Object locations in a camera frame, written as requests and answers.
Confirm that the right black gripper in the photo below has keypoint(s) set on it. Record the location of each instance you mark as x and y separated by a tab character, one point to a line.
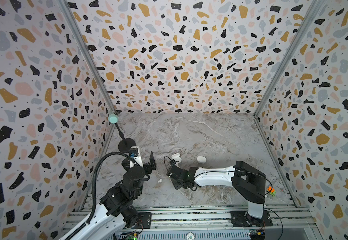
173	172

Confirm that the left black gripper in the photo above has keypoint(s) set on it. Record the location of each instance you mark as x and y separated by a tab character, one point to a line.
148	166

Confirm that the white earbud charging case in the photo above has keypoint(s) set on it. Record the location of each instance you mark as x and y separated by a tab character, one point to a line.
176	157

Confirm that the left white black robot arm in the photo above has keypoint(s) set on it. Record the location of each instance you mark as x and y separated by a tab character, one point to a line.
115	211

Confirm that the mint green microphone on stand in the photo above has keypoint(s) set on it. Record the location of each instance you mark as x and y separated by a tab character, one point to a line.
125	144

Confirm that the poker chip 500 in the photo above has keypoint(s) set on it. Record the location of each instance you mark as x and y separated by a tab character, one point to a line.
190	236

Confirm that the orange green connector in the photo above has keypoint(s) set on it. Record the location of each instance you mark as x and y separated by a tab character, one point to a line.
271	191

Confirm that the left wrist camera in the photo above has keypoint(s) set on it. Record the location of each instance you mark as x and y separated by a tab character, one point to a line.
135	155

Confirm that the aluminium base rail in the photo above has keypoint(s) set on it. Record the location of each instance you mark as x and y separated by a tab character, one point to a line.
230	223

